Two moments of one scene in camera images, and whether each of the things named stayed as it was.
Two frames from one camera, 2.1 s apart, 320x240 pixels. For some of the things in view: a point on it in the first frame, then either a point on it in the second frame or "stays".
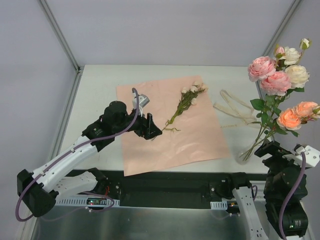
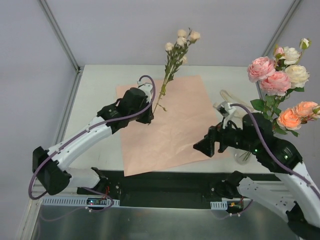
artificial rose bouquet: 188,98 to 176,57
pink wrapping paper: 199,140 stays
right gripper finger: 267,147 to 207,145
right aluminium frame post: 272,44 stays
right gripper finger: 272,159 to 216,133
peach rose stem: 291,119 stays
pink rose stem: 266,74 stays
